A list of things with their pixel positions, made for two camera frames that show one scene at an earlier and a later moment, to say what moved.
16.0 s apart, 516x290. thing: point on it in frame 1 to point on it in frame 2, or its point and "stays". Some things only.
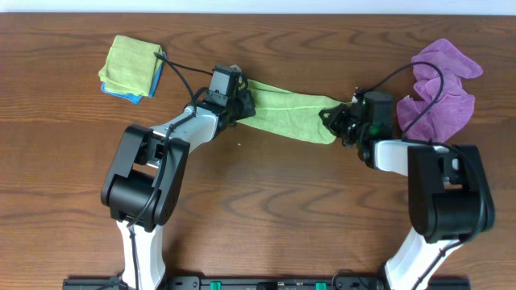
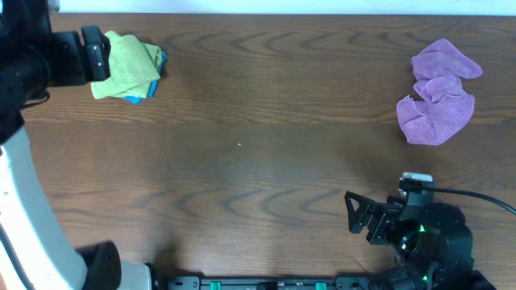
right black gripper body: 355,130 to 385,214
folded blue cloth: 136,98 stays
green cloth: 292,114 to 132,72
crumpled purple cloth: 455,104 stays
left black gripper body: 240,107 to 69,64
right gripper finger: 334,118 to 356,218
